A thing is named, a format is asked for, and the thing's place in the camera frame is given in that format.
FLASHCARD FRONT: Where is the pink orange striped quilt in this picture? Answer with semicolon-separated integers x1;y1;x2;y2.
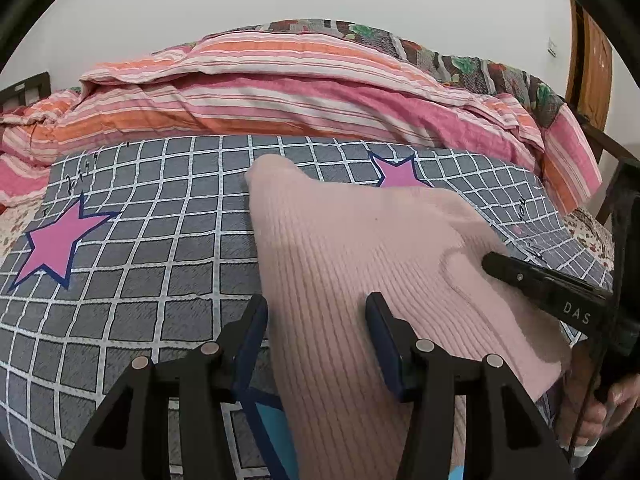
0;30;603;216

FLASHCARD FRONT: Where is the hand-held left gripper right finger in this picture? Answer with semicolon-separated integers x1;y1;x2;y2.
365;292;576;480

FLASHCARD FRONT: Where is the person's right hand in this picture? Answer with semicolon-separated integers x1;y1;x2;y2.
559;344;640;443

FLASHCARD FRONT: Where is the wooden door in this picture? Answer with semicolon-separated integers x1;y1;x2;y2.
564;0;614;128

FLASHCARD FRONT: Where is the dark wooden headboard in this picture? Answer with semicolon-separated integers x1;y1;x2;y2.
0;72;52;111

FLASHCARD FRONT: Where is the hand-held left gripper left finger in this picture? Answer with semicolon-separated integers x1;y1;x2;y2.
57;294;269;480

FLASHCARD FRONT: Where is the multicoloured patterned blanket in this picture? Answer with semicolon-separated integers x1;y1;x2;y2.
240;19;566;128

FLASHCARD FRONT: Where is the grey checked bed sheet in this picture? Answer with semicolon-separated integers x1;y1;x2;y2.
0;135;613;480

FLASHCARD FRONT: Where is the dark wooden chair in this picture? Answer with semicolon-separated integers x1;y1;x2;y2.
575;115;640;226

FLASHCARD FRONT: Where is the floral bed sheet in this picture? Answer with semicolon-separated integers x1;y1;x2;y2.
564;209;616;283

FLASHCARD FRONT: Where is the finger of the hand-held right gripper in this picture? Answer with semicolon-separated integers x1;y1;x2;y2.
481;252;610;307

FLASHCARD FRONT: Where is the pink knit garment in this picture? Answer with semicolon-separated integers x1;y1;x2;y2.
244;154;573;480

